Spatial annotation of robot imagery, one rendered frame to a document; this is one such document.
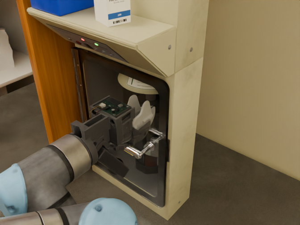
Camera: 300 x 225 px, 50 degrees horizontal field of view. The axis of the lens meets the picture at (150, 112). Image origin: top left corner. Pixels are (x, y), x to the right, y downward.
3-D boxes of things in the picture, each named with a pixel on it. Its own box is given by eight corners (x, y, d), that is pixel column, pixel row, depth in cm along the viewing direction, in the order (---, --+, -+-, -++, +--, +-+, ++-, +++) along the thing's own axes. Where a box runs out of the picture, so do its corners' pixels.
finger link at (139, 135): (156, 123, 66) (127, 144, 60) (155, 129, 67) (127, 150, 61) (138, 115, 69) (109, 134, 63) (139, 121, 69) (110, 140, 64)
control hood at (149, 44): (73, 37, 82) (67, -3, 76) (175, 74, 65) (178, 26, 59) (34, 51, 75) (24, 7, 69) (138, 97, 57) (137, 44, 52)
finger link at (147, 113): (165, 93, 67) (136, 112, 62) (164, 116, 71) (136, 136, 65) (153, 89, 69) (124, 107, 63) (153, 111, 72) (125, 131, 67)
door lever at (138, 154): (127, 136, 84) (127, 128, 82) (155, 152, 79) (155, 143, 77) (112, 146, 80) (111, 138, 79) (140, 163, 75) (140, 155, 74)
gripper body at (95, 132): (139, 106, 60) (90, 137, 53) (139, 141, 65) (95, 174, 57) (110, 93, 64) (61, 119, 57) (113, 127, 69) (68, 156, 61)
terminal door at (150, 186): (91, 160, 105) (75, 45, 82) (164, 209, 89) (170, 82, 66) (89, 162, 104) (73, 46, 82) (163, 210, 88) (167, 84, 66)
